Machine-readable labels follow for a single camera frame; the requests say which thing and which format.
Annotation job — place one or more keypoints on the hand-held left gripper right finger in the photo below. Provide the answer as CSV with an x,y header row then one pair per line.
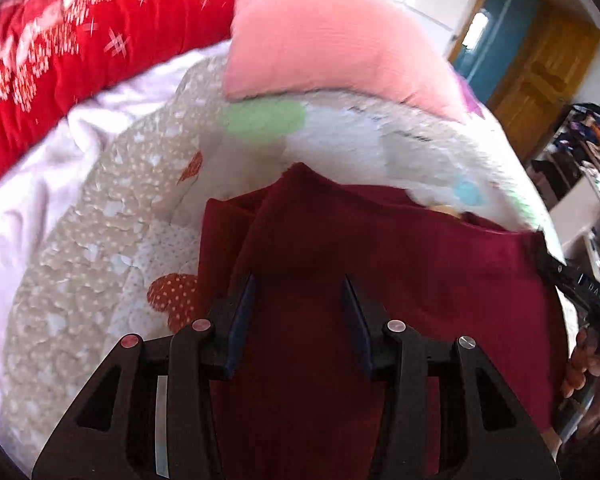
x,y
357,327

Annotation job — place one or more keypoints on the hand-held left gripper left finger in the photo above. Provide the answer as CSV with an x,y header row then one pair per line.
x,y
241,325

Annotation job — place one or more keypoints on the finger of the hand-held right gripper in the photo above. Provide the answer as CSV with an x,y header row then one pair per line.
x,y
547,255

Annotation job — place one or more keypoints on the maroon fleece garment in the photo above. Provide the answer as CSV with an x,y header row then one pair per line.
x,y
330,240

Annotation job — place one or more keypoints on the person's right hand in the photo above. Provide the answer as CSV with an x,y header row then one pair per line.
x,y
592,370

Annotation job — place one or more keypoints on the white side table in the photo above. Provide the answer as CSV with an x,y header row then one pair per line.
x,y
582,210

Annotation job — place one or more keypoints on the cluttered shelf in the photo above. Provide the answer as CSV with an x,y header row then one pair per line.
x,y
582,145

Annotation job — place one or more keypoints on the patchwork heart quilt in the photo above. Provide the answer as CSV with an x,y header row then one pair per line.
x,y
110,210

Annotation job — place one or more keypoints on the wooden door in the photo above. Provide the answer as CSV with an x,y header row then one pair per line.
x,y
545,80

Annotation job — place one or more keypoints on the teal door panel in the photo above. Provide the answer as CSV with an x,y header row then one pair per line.
x,y
500,30

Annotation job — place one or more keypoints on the white fluffy blanket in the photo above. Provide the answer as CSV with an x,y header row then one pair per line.
x,y
25,210

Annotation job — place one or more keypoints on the pink pillow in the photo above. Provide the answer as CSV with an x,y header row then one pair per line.
x,y
330,40

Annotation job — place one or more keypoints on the red floral quilt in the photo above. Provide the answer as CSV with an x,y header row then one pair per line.
x,y
80,55

